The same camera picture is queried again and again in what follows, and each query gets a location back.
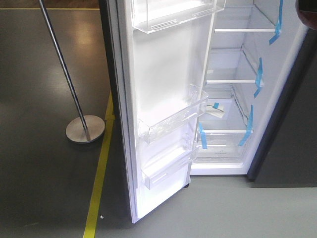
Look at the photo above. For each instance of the fridge door with shelves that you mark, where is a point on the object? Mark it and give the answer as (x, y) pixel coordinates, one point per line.
(157, 53)

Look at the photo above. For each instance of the red yellow apple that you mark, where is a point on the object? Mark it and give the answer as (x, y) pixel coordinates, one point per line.
(307, 12)

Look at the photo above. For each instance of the white open fridge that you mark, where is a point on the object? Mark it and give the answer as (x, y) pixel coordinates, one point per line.
(241, 34)

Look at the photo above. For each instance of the clear middle door bin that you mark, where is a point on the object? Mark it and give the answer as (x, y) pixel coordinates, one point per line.
(169, 116)

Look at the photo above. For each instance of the clear door bin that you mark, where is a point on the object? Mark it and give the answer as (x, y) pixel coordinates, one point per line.
(169, 116)
(150, 16)
(168, 160)

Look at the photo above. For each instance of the clear lower door bin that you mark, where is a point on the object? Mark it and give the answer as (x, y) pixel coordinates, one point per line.
(168, 160)

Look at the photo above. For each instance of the blue tape on drawer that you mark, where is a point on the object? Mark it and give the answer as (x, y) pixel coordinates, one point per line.
(203, 137)

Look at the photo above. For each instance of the white manual packet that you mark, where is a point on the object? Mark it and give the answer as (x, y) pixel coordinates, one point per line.
(215, 110)

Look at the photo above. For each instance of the blue tape strip lower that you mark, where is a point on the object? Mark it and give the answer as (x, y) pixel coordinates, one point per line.
(249, 128)

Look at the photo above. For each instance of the blue tape strip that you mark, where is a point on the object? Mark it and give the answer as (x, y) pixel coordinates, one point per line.
(278, 26)
(259, 77)
(249, 128)

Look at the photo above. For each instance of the clear upper door bin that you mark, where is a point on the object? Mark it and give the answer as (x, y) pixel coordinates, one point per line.
(150, 16)

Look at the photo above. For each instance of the blue tape strip middle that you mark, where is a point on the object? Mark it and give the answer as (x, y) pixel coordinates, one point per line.
(259, 77)

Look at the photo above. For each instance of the blue tape strip upper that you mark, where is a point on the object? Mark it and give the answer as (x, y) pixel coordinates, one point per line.
(278, 26)

